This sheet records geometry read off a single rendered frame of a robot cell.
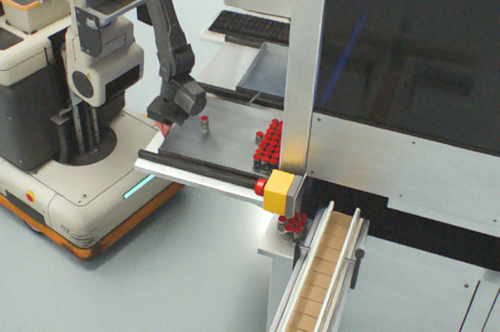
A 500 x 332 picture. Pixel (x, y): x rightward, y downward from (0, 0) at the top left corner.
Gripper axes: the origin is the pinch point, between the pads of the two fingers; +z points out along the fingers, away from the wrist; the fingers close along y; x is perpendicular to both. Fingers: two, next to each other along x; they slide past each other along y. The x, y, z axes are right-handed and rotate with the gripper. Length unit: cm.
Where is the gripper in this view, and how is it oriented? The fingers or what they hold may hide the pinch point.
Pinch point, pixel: (165, 134)
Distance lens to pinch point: 188.3
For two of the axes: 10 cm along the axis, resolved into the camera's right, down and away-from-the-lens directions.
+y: 9.1, 3.8, -1.6
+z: -1.8, 7.1, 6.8
